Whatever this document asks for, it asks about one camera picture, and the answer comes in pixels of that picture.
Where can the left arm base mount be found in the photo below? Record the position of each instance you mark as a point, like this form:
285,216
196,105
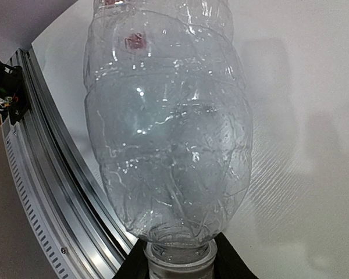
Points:
14,95

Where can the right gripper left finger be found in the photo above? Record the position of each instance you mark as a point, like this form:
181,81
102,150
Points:
135,266

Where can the clear crushed plastic bottle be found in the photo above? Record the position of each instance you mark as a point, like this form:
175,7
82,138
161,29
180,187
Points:
170,126

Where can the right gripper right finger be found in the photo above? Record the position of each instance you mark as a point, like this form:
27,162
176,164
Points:
228,264

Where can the front aluminium rail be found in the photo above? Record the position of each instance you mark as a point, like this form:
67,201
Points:
66,208

